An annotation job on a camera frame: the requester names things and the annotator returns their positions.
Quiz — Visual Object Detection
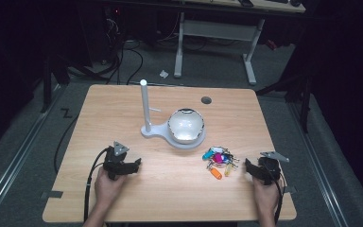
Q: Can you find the bundle of black cables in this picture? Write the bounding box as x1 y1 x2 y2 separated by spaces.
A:
69 18 145 86

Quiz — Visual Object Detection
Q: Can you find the white-legged desk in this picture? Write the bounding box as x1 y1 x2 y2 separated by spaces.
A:
172 0 307 86

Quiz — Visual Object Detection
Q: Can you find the black floor cable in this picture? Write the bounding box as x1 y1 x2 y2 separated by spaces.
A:
53 113 80 175

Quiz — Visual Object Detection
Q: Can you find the shiny metal bowl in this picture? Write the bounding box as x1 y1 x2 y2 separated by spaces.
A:
167 108 205 146

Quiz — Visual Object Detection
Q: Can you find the black metal stand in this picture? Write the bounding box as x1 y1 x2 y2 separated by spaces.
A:
40 55 71 114
254 74 314 134

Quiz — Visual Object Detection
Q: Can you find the white stand with pole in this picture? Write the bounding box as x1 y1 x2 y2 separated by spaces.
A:
139 79 207 150

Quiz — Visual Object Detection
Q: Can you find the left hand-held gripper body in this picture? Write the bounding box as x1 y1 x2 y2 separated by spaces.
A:
103 141 130 182

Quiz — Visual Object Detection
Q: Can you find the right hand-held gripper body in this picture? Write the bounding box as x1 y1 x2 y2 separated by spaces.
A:
257 150 290 186

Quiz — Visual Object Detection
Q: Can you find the pile of coloured key tags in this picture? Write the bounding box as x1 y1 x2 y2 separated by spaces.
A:
201 145 240 181

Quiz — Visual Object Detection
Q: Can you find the person's left hand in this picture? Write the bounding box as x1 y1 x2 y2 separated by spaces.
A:
94 168 128 207

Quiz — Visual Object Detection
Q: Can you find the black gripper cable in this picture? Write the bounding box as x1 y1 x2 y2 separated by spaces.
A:
264 164 286 225
83 148 110 222

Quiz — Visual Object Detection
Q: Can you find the person's right hand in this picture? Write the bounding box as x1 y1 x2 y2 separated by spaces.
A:
251 177 285 219

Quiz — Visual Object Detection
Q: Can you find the black tape strip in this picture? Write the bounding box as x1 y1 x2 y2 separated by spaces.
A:
40 190 64 200

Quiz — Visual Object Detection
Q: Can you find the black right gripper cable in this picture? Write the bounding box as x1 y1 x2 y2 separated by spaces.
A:
264 164 286 225

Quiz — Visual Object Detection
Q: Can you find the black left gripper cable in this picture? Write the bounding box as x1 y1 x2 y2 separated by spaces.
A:
83 148 110 222

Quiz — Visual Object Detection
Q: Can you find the metal floor rail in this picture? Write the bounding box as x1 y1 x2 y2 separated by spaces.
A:
0 83 64 221
287 102 350 227

